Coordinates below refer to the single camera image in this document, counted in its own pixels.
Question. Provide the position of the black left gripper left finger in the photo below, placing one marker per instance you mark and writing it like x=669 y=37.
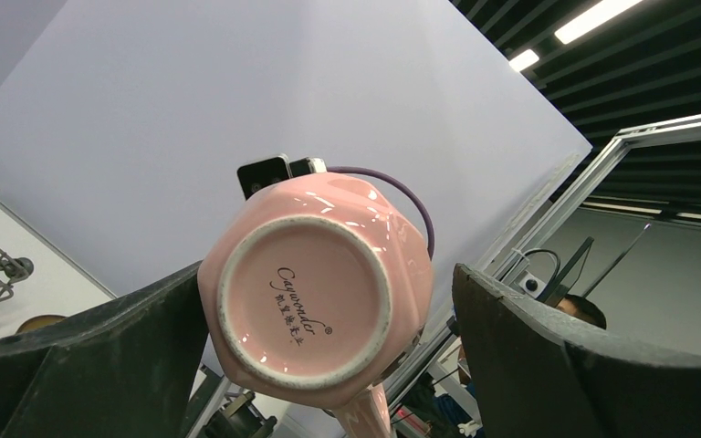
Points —
x=124 y=368

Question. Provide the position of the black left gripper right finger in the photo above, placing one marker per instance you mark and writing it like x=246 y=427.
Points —
x=539 y=372

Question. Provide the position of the pink mug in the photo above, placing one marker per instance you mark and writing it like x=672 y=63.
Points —
x=316 y=292

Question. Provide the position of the person's head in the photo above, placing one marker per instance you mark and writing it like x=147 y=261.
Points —
x=583 y=309

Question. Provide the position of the brown ceramic bowl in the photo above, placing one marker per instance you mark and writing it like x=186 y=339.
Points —
x=38 y=322

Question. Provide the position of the ceiling light strip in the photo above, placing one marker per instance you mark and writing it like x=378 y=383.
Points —
x=597 y=15
x=523 y=60

